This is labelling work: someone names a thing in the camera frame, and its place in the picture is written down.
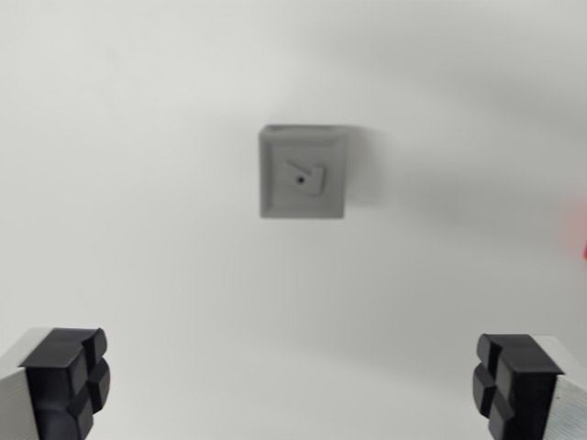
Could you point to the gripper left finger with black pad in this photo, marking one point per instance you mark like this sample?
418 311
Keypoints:
55 385

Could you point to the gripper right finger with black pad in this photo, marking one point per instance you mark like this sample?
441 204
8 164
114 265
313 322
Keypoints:
523 389

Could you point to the grey embossed cube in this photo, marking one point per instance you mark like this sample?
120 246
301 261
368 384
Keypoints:
302 201

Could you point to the red cube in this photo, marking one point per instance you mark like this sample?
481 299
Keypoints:
585 251

